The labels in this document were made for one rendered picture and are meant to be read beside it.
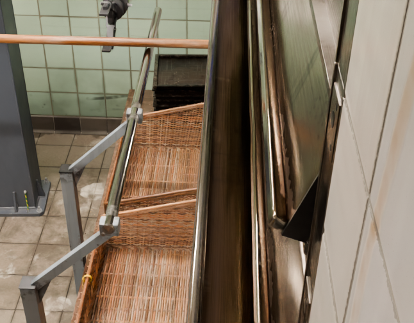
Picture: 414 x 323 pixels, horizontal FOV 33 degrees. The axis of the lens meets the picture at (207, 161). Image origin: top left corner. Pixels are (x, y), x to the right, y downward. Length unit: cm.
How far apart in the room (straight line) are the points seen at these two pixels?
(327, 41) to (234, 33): 117
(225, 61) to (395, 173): 137
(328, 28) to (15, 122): 253
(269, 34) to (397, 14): 75
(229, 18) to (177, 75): 97
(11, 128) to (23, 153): 14
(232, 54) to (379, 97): 136
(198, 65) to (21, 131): 87
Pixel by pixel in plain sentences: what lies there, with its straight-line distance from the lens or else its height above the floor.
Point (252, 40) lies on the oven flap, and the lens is 173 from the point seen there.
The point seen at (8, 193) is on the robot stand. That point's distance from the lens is 349.
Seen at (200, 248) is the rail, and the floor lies 143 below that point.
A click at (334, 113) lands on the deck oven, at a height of 190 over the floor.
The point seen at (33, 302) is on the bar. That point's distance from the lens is 185.
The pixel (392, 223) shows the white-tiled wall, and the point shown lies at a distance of 43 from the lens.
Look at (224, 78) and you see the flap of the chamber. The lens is 170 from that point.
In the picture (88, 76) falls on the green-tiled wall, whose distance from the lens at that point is 385.
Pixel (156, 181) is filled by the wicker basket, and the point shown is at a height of 59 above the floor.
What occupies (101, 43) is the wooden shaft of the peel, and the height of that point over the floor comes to 119.
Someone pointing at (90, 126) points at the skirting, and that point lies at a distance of 401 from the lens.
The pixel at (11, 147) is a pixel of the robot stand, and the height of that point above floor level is 39.
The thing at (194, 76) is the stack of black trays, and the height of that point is 80.
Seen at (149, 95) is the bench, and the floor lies 58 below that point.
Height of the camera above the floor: 224
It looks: 36 degrees down
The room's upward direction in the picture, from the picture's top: 1 degrees clockwise
